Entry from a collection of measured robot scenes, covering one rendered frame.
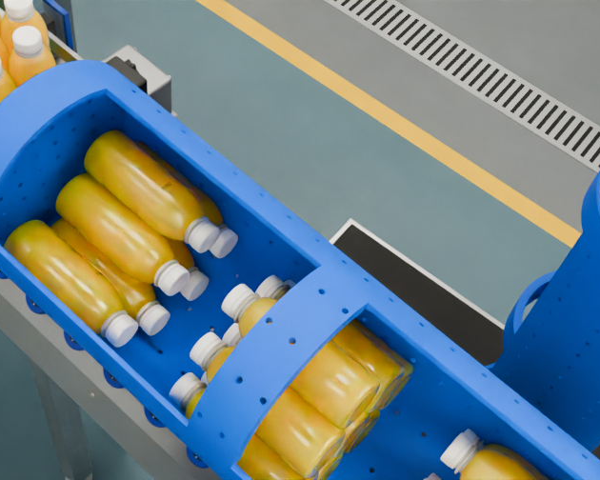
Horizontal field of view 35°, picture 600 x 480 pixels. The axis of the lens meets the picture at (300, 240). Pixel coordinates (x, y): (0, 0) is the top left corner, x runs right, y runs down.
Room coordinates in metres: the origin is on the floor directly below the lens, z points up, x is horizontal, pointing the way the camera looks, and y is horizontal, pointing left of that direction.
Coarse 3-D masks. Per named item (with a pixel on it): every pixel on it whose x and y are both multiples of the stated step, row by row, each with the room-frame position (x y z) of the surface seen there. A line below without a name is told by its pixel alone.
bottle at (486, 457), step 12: (468, 456) 0.40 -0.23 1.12; (480, 456) 0.40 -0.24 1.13; (492, 456) 0.41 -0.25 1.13; (504, 456) 0.41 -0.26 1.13; (456, 468) 0.39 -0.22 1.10; (468, 468) 0.39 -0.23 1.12; (480, 468) 0.39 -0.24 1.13; (492, 468) 0.39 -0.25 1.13; (504, 468) 0.39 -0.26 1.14; (516, 468) 0.40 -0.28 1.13
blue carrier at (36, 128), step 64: (64, 64) 0.74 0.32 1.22; (0, 128) 0.64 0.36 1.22; (64, 128) 0.73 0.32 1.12; (128, 128) 0.80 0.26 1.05; (0, 192) 0.63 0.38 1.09; (256, 192) 0.63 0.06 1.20; (0, 256) 0.53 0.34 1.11; (192, 256) 0.66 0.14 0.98; (256, 256) 0.66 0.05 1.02; (320, 256) 0.56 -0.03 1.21; (64, 320) 0.47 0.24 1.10; (192, 320) 0.58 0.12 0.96; (320, 320) 0.47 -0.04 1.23; (384, 320) 0.49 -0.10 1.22; (128, 384) 0.42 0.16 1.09; (256, 384) 0.40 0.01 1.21; (448, 384) 0.51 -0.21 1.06; (192, 448) 0.36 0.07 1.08; (384, 448) 0.46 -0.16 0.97; (512, 448) 0.46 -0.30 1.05; (576, 448) 0.41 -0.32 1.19
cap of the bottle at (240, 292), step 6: (234, 288) 0.53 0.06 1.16; (240, 288) 0.53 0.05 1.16; (246, 288) 0.53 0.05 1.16; (228, 294) 0.52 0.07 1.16; (234, 294) 0.52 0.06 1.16; (240, 294) 0.52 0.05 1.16; (246, 294) 0.52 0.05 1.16; (228, 300) 0.51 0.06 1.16; (234, 300) 0.51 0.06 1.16; (240, 300) 0.51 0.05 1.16; (222, 306) 0.51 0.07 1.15; (228, 306) 0.51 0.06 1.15; (234, 306) 0.51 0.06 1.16; (228, 312) 0.50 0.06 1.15
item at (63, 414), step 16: (32, 368) 0.62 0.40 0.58; (48, 384) 0.60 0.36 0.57; (48, 400) 0.61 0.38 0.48; (64, 400) 0.62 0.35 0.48; (48, 416) 0.62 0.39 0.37; (64, 416) 0.61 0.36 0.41; (80, 416) 0.64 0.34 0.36; (64, 432) 0.61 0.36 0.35; (80, 432) 0.63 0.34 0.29; (64, 448) 0.61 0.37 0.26; (80, 448) 0.63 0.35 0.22; (64, 464) 0.62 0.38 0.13; (80, 464) 0.62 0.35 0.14
